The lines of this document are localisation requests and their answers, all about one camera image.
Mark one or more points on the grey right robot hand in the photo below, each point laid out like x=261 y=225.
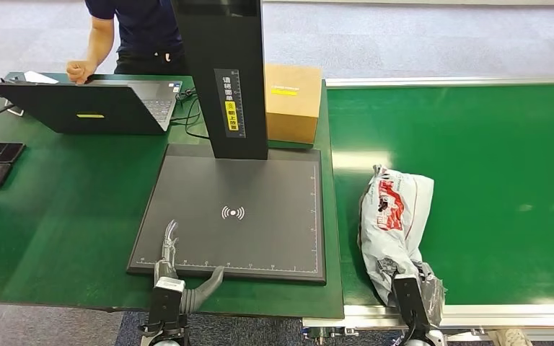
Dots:
x=433 y=301

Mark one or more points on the green table mat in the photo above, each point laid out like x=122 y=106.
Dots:
x=76 y=200

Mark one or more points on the person's right hand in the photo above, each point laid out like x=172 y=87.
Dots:
x=80 y=71

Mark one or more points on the green conveyor belt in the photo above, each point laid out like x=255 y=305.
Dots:
x=497 y=138

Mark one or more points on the person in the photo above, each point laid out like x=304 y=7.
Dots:
x=148 y=28

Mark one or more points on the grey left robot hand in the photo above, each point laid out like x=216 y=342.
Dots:
x=166 y=270

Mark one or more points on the white textured object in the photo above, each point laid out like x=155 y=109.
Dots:
x=511 y=338

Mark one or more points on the black inbound scanner machine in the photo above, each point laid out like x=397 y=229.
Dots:
x=238 y=229

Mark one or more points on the brown cardboard box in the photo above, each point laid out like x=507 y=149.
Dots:
x=291 y=114

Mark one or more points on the white paper sheet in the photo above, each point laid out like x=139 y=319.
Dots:
x=40 y=77

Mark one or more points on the person's right forearm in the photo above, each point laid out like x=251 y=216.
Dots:
x=99 y=45

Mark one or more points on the white red-printed poly mailer package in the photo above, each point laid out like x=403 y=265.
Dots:
x=391 y=239

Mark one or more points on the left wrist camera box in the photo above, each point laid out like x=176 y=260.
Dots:
x=164 y=305

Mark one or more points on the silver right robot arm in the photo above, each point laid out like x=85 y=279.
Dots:
x=420 y=341

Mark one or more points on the black laptop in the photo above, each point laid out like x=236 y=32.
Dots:
x=66 y=107

